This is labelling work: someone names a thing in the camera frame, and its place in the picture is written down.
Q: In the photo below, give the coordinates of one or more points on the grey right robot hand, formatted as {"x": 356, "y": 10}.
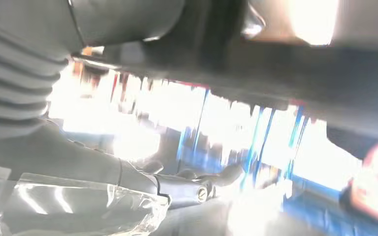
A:
{"x": 62, "y": 156}

